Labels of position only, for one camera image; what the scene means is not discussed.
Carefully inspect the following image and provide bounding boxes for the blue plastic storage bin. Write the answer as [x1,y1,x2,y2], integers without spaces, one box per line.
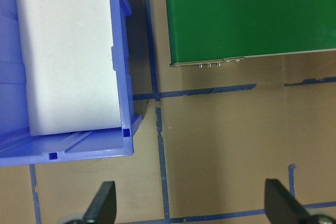
[0,0,144,167]

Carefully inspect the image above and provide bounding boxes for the white foam pad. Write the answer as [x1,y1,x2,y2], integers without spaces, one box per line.
[13,0,124,137]

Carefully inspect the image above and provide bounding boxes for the green conveyor belt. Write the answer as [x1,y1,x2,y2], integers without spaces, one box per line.
[163,0,336,69]

